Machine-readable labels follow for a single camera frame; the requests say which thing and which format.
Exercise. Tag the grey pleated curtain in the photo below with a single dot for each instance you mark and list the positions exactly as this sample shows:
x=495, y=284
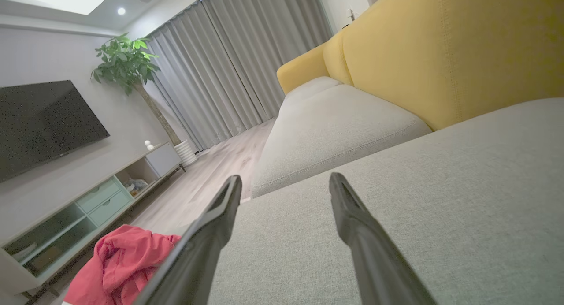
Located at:
x=229, y=67

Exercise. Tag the grey bundle inside cabinet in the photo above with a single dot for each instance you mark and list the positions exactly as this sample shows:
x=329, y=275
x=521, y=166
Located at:
x=136, y=186

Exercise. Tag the narrow yellow sofa back cushion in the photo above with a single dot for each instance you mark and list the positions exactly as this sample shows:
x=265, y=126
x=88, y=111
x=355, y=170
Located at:
x=337, y=58

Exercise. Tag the black flat screen television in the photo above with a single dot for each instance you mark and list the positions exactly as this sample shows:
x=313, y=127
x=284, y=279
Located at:
x=39, y=124

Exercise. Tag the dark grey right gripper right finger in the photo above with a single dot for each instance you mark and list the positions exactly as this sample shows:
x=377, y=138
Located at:
x=374, y=261

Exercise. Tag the large yellow sofa back cushion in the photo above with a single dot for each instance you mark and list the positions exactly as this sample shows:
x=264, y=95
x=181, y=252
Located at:
x=462, y=53

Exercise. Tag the yellow sofa armrest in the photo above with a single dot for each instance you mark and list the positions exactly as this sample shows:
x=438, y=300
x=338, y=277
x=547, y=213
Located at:
x=302, y=69

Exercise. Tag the green leafy indoor tree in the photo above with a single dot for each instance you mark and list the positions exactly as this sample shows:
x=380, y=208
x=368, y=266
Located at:
x=125, y=62

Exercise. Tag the red basketball jersey number 23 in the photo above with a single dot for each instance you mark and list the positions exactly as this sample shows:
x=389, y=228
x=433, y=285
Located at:
x=119, y=261

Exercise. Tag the white and green TV cabinet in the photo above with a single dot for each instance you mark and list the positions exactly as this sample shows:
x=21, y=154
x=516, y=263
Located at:
x=105, y=199

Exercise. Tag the white ribbed plant pot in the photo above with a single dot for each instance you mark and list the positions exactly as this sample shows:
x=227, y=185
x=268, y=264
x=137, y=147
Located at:
x=186, y=153

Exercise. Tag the small grey sofa seat cushion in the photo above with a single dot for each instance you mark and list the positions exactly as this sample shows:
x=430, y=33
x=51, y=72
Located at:
x=310, y=87

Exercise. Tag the white wall socket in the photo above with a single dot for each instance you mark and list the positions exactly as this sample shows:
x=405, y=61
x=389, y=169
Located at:
x=351, y=15

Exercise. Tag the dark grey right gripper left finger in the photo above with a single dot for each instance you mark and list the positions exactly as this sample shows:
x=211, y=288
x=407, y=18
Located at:
x=194, y=256

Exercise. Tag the small white figurine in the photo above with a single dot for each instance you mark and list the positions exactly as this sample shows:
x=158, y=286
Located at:
x=148, y=145

